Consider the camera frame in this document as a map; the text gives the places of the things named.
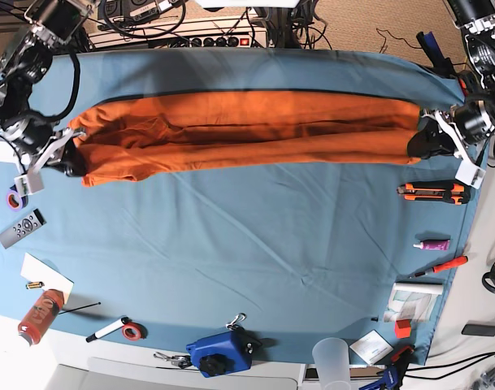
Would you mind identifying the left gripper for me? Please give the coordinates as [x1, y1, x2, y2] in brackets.
[406, 97, 495, 188]

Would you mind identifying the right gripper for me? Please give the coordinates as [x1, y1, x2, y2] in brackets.
[0, 119, 87, 195]

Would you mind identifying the orange t-shirt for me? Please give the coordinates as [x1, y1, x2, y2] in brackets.
[69, 91, 420, 187]

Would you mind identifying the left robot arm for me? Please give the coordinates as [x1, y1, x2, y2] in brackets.
[408, 1, 495, 189]

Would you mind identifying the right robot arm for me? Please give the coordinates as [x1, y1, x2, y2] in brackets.
[0, 1, 98, 196]

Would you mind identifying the orange black utility knife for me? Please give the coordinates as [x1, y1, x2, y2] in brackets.
[397, 180, 471, 206]

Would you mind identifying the purple tape roll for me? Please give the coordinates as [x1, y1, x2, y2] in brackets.
[6, 186, 28, 211]

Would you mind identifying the grey remote control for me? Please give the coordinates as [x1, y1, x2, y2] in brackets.
[0, 209, 46, 249]

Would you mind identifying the orange black clamp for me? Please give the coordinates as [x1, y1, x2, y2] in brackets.
[458, 70, 480, 97]

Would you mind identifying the white rectangular box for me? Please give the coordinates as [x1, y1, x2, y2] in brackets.
[0, 140, 17, 163]

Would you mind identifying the purple tube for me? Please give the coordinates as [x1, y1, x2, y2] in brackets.
[413, 240, 450, 251]

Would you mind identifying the white paper sheet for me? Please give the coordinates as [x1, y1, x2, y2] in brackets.
[20, 253, 74, 304]

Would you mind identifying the AA battery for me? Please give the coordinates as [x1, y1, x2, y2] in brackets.
[25, 282, 44, 289]

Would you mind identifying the blue table cloth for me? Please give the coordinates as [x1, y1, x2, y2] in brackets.
[0, 48, 477, 362]

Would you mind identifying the thin black rod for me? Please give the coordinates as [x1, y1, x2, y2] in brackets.
[59, 302, 101, 314]

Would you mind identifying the red drink can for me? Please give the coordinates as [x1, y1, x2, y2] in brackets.
[18, 289, 64, 346]

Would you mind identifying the white marker pen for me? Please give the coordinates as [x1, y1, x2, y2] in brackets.
[85, 316, 130, 343]

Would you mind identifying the red tape roll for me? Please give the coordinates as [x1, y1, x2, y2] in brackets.
[122, 322, 146, 341]

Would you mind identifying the small red cube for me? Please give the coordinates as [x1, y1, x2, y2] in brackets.
[394, 319, 411, 339]

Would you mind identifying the black power brick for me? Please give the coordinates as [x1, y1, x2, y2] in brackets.
[461, 321, 495, 337]

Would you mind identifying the white card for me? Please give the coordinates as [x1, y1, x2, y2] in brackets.
[350, 330, 393, 365]

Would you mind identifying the silver key clip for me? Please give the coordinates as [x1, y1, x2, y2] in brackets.
[153, 352, 193, 369]

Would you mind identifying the silver carabiner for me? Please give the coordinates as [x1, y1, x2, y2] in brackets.
[225, 313, 246, 330]

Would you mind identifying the clear plastic cup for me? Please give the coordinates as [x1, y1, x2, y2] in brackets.
[312, 337, 351, 390]

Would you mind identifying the blue spring clamp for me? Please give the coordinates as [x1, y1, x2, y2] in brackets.
[359, 345, 415, 390]

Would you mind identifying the blue plastic clamp block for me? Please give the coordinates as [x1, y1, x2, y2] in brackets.
[186, 327, 263, 378]

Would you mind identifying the red handled screwdriver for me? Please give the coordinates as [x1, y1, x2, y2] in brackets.
[409, 255, 468, 279]

